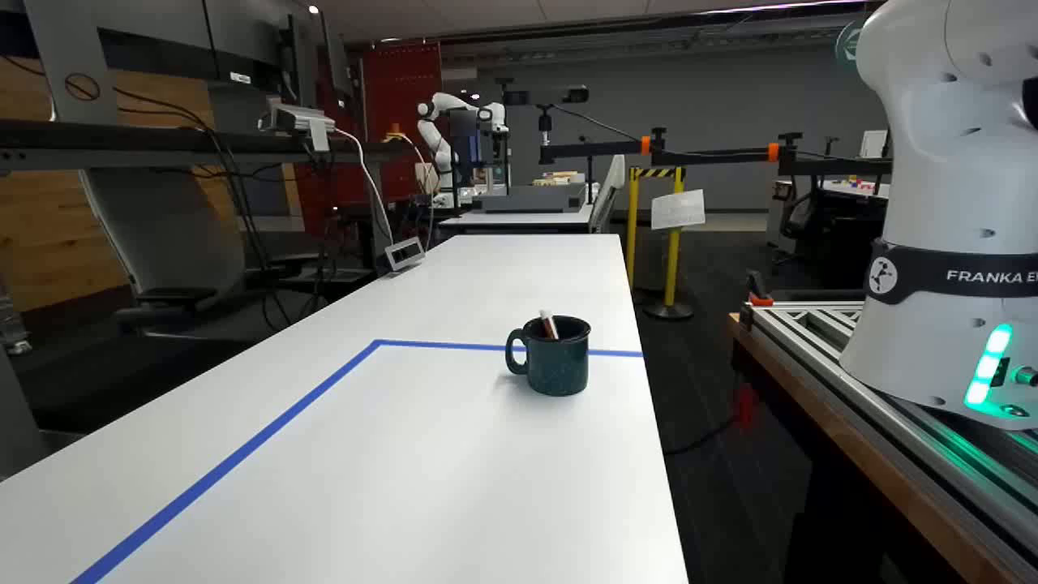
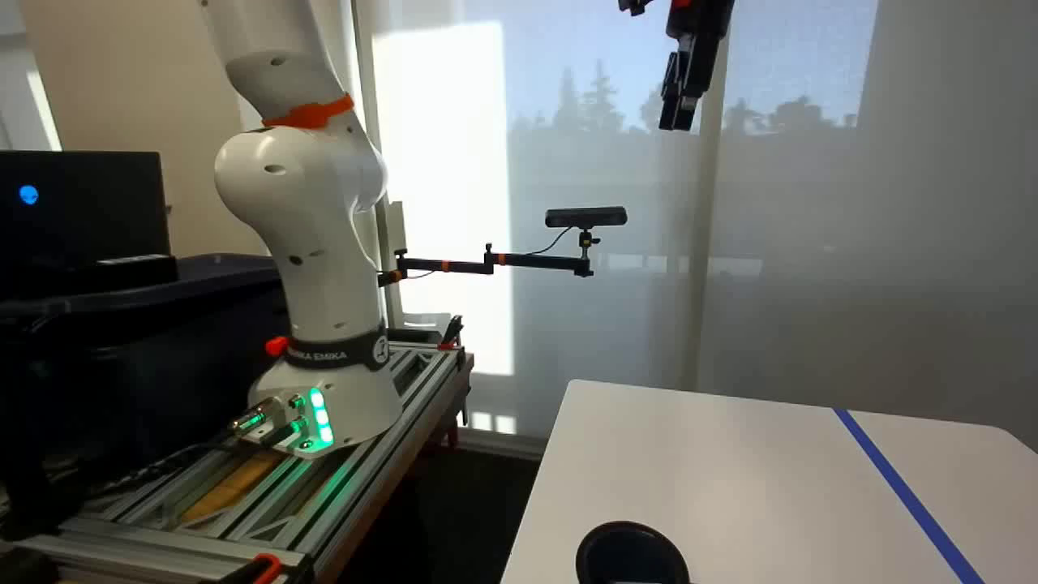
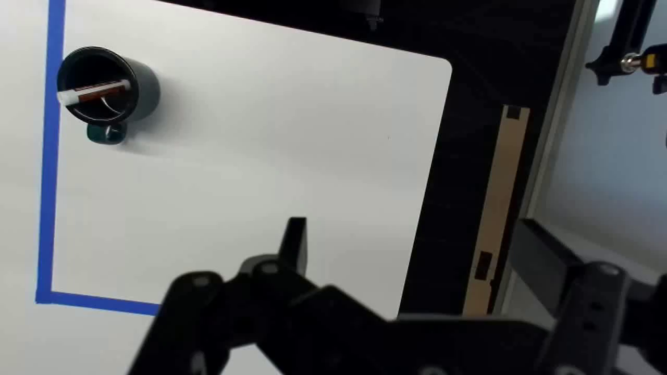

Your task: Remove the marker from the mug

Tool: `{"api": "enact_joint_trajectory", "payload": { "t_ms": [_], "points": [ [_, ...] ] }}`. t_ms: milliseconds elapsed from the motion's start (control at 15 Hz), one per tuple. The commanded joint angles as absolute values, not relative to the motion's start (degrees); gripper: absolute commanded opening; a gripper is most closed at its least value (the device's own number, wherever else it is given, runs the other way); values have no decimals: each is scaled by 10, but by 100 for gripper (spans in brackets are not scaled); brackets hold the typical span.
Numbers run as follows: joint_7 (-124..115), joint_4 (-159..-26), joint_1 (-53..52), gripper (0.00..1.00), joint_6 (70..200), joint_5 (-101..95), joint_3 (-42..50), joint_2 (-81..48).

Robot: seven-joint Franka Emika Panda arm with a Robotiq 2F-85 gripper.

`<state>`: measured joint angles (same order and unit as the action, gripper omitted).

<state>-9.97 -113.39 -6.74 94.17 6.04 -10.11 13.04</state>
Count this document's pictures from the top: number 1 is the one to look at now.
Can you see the small white robot arm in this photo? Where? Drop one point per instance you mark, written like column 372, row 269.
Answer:
column 432, row 134

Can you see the small grey frame device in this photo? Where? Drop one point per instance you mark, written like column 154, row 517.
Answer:
column 403, row 253

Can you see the aluminium rail frame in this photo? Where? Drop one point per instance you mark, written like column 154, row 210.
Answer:
column 822, row 345

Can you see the round green sign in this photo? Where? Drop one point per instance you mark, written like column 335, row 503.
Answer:
column 847, row 48

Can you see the red object on floor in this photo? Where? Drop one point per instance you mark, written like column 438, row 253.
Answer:
column 748, row 409

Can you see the yellow stanchion post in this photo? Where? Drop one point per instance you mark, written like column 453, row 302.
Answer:
column 674, row 262
column 634, row 228

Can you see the dark green mug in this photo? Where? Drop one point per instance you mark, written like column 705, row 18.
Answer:
column 556, row 369

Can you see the white paper sign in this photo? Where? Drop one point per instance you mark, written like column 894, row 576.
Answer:
column 678, row 210

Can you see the wooden bench top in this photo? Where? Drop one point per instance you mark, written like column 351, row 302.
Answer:
column 822, row 422

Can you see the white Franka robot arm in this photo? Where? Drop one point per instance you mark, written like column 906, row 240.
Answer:
column 953, row 165

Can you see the black bar with orange clamps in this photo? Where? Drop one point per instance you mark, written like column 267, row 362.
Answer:
column 716, row 153

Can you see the white power box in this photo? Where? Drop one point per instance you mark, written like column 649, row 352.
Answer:
column 302, row 118

